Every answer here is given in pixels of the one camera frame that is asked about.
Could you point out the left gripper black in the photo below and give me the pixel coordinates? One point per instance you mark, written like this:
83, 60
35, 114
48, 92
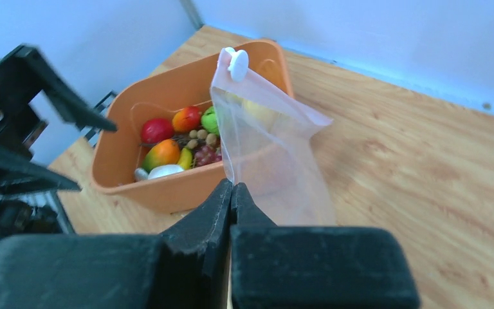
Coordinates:
28, 198

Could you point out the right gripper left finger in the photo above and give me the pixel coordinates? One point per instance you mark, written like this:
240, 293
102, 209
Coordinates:
182, 267

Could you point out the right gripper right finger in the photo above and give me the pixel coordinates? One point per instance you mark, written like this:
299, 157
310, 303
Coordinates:
314, 267

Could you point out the clear zip top bag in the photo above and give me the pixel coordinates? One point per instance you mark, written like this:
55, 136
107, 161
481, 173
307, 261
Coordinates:
277, 165

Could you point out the green apple toy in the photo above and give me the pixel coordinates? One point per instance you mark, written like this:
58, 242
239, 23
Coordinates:
209, 121

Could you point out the yellow pear toy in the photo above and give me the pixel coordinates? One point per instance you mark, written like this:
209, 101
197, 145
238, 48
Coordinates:
266, 117

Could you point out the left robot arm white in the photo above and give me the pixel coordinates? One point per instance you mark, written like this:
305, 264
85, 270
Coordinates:
29, 203

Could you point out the white mushroom toy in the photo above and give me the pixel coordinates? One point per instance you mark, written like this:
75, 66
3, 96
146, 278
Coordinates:
164, 170

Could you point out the white garlic toy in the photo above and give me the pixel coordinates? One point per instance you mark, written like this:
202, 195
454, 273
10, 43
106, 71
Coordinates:
140, 174

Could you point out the small yellow fruit toy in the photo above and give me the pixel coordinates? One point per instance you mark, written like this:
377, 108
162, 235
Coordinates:
186, 159

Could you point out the purple grapes toy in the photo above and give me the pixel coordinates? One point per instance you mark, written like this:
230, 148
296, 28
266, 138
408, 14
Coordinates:
206, 155

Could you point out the orange green mango toy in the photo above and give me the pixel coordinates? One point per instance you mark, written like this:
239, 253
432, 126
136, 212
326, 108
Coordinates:
164, 153

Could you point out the orange plastic basket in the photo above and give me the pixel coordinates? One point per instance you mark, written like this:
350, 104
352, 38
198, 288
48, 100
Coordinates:
119, 153

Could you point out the brown longan cluster toy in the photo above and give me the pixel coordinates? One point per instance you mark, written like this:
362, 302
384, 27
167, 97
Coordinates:
201, 137

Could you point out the red apple toy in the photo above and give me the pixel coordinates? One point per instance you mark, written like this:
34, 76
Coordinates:
155, 130

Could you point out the red orange peach toy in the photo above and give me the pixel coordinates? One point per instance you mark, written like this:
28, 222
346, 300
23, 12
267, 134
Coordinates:
187, 119

